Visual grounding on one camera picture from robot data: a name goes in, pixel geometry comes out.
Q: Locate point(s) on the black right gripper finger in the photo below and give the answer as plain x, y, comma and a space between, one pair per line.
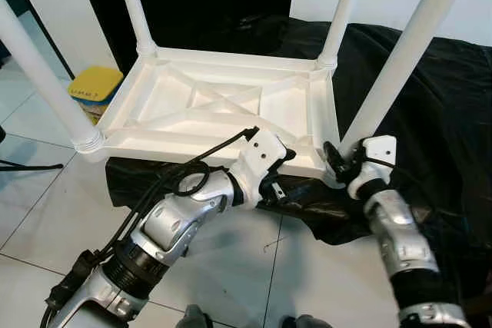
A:
333, 157

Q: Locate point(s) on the white plastic table top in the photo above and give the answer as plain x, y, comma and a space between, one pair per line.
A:
177, 97

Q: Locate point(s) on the white plastic table leg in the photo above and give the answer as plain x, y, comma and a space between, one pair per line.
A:
342, 9
46, 74
134, 5
407, 51

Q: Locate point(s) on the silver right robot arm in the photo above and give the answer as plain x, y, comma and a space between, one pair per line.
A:
400, 236

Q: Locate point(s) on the black plastic table cover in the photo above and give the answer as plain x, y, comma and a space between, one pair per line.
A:
446, 113

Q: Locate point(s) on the grey right robot foot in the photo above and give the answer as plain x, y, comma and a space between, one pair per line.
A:
306, 322

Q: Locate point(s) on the grey robot foot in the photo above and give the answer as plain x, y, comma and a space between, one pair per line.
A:
306, 322
194, 319

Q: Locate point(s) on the grey left robot foot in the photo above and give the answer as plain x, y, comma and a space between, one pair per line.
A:
194, 319

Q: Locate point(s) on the yellow bin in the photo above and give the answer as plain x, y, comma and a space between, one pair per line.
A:
96, 82

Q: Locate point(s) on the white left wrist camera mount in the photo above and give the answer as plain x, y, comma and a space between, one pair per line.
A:
261, 155

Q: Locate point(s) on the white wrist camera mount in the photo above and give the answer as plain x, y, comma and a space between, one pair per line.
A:
380, 151
261, 155

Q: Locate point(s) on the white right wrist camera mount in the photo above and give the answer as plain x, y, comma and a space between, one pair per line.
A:
380, 151

